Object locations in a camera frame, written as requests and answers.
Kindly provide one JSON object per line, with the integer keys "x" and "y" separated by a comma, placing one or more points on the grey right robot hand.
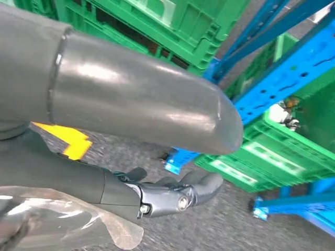
{"x": 131, "y": 97}

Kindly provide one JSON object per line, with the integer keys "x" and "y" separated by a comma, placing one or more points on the blue steel shelf rack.
{"x": 287, "y": 79}

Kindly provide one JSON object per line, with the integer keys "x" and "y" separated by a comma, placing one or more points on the green plastic crate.
{"x": 188, "y": 27}
{"x": 251, "y": 76}
{"x": 274, "y": 162}

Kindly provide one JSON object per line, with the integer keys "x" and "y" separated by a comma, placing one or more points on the clear plastic film flap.
{"x": 117, "y": 232}

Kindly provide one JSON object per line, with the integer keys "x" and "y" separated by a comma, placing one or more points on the loose small parts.
{"x": 277, "y": 112}

